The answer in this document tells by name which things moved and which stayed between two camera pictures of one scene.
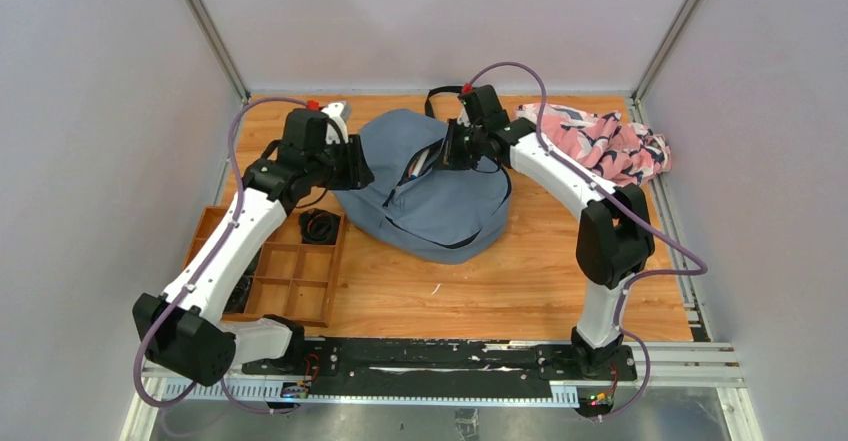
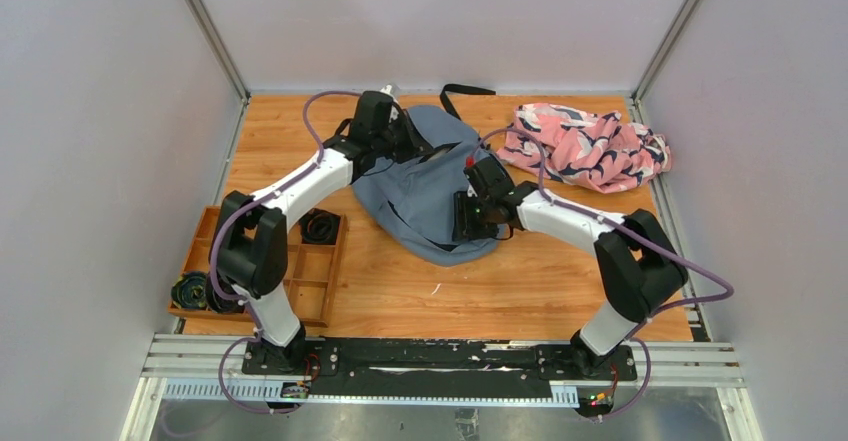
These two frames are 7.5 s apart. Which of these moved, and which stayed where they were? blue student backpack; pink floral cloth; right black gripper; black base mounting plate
Moved: blue student backpack; right black gripper
Stayed: black base mounting plate; pink floral cloth
